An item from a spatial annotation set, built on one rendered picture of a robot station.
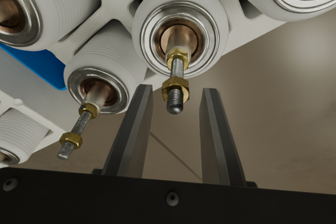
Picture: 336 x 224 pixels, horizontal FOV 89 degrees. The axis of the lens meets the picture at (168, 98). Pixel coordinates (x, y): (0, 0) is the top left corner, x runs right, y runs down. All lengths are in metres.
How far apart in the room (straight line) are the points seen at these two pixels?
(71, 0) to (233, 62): 0.38
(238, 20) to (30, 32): 0.23
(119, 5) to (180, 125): 0.49
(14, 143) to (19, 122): 0.05
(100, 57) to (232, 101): 0.45
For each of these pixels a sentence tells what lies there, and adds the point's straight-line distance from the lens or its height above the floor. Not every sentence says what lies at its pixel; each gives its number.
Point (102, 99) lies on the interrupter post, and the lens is 0.21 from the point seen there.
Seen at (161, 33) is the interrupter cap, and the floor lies 0.25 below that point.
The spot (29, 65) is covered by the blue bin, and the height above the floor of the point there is 0.12.
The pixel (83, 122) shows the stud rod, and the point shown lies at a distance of 0.20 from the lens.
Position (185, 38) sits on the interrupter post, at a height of 0.26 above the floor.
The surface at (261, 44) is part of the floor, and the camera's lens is 0.49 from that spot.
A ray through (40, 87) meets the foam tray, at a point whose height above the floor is 0.12.
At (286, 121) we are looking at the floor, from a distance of 0.72.
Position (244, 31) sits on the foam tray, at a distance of 0.26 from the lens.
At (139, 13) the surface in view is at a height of 0.25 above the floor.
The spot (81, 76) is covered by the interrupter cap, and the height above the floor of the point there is 0.25.
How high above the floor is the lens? 0.41
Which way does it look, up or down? 48 degrees down
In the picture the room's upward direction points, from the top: 174 degrees counter-clockwise
